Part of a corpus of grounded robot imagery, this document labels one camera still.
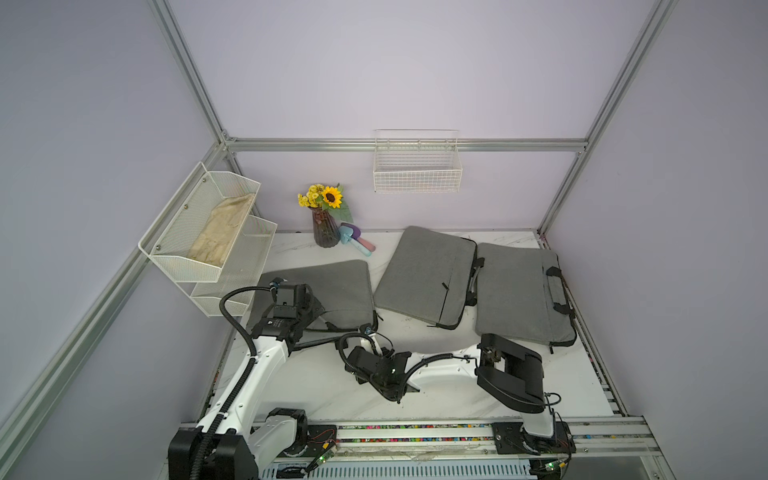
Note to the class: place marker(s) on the dark glass vase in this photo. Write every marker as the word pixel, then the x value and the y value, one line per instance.
pixel 325 229

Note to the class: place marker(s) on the white two-tier mesh shelf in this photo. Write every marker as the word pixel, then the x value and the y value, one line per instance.
pixel 171 236

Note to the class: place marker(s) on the purple toy shovel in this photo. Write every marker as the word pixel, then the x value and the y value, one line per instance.
pixel 358 235

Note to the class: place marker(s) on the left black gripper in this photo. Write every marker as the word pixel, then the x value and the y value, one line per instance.
pixel 315 308

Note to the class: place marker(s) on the grey laptop bag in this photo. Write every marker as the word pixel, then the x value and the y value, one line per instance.
pixel 430 277
pixel 521 295
pixel 343 292

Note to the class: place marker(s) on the white wire wall basket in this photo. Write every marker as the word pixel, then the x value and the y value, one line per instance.
pixel 416 161

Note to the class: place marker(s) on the yellow artificial sunflowers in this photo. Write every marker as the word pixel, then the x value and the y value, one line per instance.
pixel 329 199

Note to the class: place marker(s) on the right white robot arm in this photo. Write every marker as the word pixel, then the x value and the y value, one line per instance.
pixel 509 372

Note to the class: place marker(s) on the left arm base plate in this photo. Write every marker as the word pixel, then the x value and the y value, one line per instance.
pixel 317 436

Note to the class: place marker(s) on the light blue toy shovel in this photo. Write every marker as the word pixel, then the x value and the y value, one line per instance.
pixel 346 238

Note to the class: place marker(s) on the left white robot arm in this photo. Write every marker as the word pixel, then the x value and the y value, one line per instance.
pixel 225 444

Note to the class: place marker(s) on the beige cloth in shelf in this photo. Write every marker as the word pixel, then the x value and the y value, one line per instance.
pixel 214 243

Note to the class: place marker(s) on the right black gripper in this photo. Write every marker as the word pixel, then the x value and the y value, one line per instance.
pixel 387 351

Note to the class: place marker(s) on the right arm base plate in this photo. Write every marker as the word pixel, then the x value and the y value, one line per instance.
pixel 510 438

